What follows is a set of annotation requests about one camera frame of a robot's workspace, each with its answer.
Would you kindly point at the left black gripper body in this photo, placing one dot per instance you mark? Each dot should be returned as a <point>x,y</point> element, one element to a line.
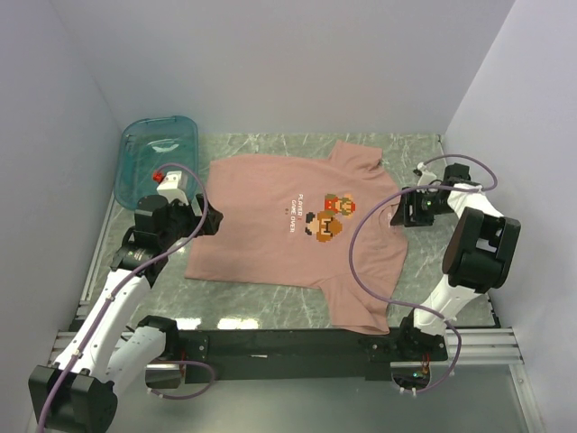
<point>183,223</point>

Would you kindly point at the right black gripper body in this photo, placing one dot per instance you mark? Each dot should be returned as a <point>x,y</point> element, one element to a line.
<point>425,205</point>

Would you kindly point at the pink printed t shirt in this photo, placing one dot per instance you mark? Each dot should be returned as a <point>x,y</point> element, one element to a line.
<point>312,223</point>

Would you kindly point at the teal plastic bin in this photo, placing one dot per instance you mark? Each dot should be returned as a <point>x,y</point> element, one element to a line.
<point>145,146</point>

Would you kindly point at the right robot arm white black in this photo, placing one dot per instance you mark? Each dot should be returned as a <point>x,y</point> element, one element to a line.
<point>477,258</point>

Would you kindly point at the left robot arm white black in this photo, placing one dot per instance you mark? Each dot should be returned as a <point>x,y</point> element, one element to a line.
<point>79,391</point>

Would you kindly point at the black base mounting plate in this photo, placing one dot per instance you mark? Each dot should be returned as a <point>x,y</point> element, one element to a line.
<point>260,354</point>

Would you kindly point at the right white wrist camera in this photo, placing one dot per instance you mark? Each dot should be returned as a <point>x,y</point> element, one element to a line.
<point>424,175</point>

